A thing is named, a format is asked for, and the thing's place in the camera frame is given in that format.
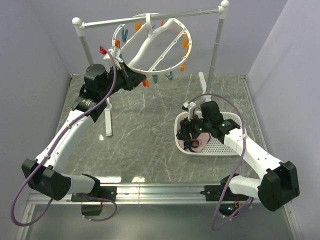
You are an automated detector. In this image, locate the orange back left peg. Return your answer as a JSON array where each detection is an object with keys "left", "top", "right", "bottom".
[{"left": 135, "top": 22, "right": 143, "bottom": 33}]

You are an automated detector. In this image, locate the orange right middle peg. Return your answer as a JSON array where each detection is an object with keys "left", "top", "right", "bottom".
[{"left": 182, "top": 52, "right": 193, "bottom": 59}]

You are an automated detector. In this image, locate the orange left clothes peg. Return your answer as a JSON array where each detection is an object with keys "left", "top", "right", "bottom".
[{"left": 114, "top": 38, "right": 121, "bottom": 48}]

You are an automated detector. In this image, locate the orange clothes peg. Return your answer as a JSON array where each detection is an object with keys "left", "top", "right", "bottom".
[
  {"left": 142, "top": 78, "right": 150, "bottom": 88},
  {"left": 114, "top": 38, "right": 121, "bottom": 48}
]

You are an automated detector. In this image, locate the white round clip hanger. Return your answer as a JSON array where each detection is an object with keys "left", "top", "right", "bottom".
[{"left": 111, "top": 13, "right": 193, "bottom": 74}]

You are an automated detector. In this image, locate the aluminium mounting rail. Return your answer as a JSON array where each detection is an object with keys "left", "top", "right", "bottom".
[{"left": 26, "top": 181, "right": 293, "bottom": 205}]

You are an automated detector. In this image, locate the teal front right peg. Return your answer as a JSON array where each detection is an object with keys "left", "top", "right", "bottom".
[{"left": 164, "top": 71, "right": 173, "bottom": 81}]

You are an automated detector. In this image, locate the pink underwear navy trim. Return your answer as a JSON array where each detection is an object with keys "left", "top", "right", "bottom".
[{"left": 175, "top": 129, "right": 211, "bottom": 153}]

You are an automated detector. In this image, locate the white clothes rack stand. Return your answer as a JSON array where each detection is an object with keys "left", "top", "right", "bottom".
[{"left": 71, "top": 0, "right": 230, "bottom": 137}]

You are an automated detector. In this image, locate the orange right upper peg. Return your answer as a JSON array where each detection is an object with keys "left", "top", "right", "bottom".
[{"left": 182, "top": 34, "right": 190, "bottom": 50}]

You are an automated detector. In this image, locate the orange front clothes peg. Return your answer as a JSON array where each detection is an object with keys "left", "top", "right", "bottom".
[{"left": 142, "top": 78, "right": 150, "bottom": 88}]

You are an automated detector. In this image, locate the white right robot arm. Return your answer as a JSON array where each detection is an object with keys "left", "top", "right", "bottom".
[{"left": 175, "top": 101, "right": 300, "bottom": 212}]

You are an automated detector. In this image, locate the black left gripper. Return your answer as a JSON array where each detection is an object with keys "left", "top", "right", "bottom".
[{"left": 100, "top": 62, "right": 147, "bottom": 99}]

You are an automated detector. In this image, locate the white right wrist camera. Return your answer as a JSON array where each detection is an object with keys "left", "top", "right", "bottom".
[{"left": 182, "top": 101, "right": 196, "bottom": 121}]

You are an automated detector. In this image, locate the teal left back peg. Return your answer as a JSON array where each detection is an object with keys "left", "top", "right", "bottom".
[{"left": 121, "top": 27, "right": 129, "bottom": 43}]

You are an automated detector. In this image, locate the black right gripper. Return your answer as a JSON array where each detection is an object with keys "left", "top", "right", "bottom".
[{"left": 177, "top": 111, "right": 212, "bottom": 143}]

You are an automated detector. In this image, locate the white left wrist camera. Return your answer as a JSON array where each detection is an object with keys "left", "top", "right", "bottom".
[{"left": 99, "top": 46, "right": 124, "bottom": 69}]

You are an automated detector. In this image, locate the teal front clothes peg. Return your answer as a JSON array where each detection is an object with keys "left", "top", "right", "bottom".
[{"left": 152, "top": 74, "right": 158, "bottom": 84}]

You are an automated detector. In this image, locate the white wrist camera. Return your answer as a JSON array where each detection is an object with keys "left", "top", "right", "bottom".
[
  {"left": 99, "top": 46, "right": 124, "bottom": 69},
  {"left": 182, "top": 101, "right": 196, "bottom": 121}
]

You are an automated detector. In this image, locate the white perforated plastic basket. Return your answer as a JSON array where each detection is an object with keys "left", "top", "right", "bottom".
[{"left": 174, "top": 111, "right": 242, "bottom": 157}]

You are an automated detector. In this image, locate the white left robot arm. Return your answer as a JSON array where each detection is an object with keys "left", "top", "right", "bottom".
[{"left": 21, "top": 63, "right": 147, "bottom": 201}]

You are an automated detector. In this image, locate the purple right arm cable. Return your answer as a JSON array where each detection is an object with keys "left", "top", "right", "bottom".
[{"left": 187, "top": 93, "right": 254, "bottom": 231}]

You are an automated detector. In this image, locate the orange right back peg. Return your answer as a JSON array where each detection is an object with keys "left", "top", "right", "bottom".
[{"left": 176, "top": 24, "right": 182, "bottom": 36}]

